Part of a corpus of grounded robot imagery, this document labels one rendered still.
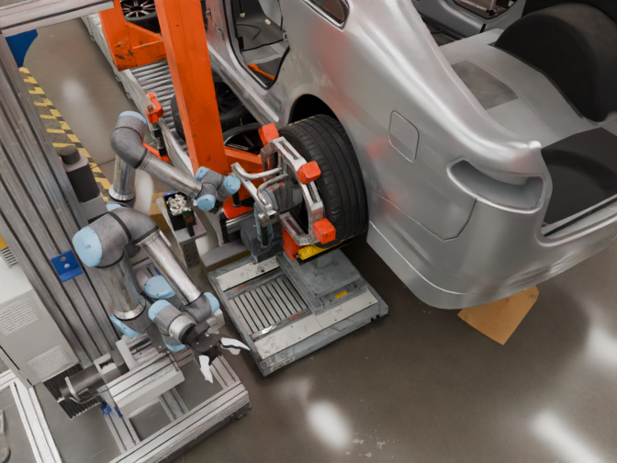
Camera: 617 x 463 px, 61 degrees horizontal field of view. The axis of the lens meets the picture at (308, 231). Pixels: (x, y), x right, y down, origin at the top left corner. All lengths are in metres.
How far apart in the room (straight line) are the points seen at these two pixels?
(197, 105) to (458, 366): 1.96
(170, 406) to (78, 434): 0.43
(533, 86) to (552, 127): 0.28
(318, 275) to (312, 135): 0.96
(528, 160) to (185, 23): 1.54
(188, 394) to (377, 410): 0.97
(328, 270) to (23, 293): 1.72
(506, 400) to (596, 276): 1.14
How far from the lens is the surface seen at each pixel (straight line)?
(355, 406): 2.89
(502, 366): 3.16
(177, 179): 2.21
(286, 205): 2.37
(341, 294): 3.05
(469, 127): 1.76
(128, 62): 4.65
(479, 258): 2.00
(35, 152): 1.75
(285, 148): 2.54
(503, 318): 3.34
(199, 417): 2.67
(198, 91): 2.65
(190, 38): 2.53
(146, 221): 1.79
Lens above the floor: 2.60
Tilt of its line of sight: 46 degrees down
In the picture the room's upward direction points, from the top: 2 degrees counter-clockwise
